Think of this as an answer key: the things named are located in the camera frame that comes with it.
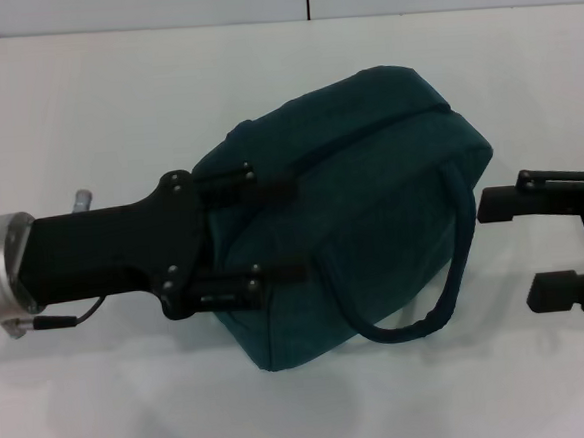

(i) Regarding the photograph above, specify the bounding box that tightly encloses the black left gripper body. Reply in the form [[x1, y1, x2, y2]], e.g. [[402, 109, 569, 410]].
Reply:
[[11, 168, 218, 333]]

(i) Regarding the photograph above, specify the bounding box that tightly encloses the dark teal insulated lunch bag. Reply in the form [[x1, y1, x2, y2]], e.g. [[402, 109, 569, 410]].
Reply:
[[184, 58, 509, 376]]

